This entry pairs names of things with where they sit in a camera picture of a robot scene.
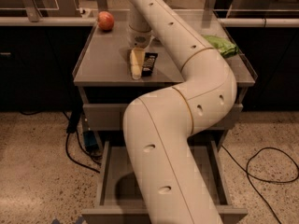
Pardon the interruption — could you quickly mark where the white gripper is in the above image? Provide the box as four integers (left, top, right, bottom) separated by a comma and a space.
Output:
127, 27, 151, 79

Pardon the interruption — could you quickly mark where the black rxbar chocolate bar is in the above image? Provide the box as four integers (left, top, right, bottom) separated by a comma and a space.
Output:
142, 52, 158, 77

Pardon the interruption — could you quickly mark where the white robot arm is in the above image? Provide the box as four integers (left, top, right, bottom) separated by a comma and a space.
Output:
123, 0, 236, 224

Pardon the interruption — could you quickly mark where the grey drawer cabinet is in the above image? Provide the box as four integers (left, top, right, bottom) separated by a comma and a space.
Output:
74, 10, 257, 224

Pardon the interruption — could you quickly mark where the grey top drawer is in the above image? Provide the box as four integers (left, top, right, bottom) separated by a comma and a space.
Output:
83, 104, 243, 131

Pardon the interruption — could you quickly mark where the open grey middle drawer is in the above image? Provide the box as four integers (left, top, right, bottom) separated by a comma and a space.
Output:
82, 141, 248, 224

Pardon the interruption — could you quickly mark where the red apple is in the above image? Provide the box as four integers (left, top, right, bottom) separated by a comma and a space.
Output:
97, 11, 114, 31

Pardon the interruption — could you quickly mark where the green chip bag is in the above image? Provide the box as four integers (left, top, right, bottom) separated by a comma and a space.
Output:
204, 35, 239, 58

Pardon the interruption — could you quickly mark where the long grey counter rail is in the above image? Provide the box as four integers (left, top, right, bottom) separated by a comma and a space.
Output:
0, 17, 299, 28

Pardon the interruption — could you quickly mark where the black cable left floor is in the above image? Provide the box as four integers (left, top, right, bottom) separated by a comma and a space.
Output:
19, 109, 103, 174

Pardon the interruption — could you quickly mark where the black cable floor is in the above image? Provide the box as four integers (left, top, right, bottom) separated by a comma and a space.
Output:
221, 145, 299, 224
19, 109, 103, 174

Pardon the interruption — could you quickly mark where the black cable right floor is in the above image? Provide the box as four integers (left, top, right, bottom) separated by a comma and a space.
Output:
221, 145, 299, 224

